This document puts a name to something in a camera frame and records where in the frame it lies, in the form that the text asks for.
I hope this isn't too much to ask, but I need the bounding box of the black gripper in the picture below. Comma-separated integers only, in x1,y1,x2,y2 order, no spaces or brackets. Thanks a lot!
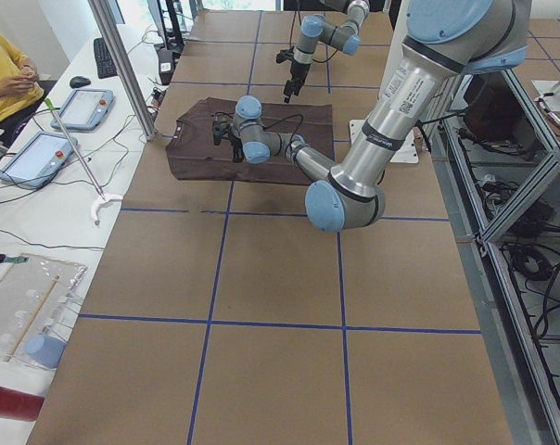
230,134,244,163
284,60,311,103

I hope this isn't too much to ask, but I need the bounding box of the dark brown t-shirt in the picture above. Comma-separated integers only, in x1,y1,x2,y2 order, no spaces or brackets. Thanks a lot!
166,95,334,185

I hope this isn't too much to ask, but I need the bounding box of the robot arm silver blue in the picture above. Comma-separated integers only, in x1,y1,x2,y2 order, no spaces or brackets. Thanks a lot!
276,0,388,103
228,1,531,232

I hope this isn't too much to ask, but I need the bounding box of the reacher grabber stick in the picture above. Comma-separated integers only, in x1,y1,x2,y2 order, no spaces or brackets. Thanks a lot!
44,98,123,226

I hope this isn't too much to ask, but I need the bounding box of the far teach pendant tablet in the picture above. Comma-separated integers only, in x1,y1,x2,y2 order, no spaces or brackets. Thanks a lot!
57,88,115,132

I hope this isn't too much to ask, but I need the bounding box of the teach pendant tablet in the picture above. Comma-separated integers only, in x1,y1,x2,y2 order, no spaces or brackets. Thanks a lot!
0,132,73,189
57,88,115,132

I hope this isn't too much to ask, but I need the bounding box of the black keyboard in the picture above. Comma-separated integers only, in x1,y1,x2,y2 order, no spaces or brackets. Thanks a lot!
93,37,117,79

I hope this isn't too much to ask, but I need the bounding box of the black computer mouse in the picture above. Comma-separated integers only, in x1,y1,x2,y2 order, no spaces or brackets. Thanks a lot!
70,76,92,89

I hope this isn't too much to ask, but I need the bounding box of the near teach pendant tablet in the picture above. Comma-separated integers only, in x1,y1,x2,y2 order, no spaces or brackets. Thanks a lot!
0,132,73,189

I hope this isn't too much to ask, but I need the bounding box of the black control box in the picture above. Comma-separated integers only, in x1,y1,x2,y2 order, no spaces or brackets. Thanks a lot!
464,72,522,141

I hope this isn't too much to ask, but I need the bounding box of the wooden stick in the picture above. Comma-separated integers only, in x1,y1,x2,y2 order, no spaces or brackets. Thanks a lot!
3,275,60,362

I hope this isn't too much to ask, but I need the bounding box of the person in yellow shirt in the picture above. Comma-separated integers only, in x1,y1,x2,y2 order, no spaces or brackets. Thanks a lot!
0,33,46,146

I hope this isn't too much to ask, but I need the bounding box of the green band smartwatch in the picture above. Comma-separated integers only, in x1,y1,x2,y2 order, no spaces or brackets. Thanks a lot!
0,253,29,264

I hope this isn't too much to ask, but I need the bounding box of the clear plastic bag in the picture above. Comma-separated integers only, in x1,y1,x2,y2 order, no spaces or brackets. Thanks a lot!
0,253,87,362

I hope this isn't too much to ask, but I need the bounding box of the blue plastic cup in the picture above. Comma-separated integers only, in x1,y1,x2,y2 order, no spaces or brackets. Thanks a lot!
25,334,67,369

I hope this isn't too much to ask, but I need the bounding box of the red cylinder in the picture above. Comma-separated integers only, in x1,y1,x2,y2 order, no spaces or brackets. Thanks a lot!
0,386,45,422

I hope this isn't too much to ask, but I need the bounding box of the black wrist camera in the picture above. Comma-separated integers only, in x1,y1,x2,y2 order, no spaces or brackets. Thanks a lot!
211,115,232,146
275,49,294,64

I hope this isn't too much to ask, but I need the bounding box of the aluminium frame post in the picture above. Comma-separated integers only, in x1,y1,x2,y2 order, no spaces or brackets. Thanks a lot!
88,0,157,141

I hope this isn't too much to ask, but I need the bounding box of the aluminium frame rack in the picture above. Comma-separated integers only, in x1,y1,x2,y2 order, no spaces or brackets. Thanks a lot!
435,70,560,444

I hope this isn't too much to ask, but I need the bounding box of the black cable bundle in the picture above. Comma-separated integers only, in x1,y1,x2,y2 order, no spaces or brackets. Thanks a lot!
502,240,560,344

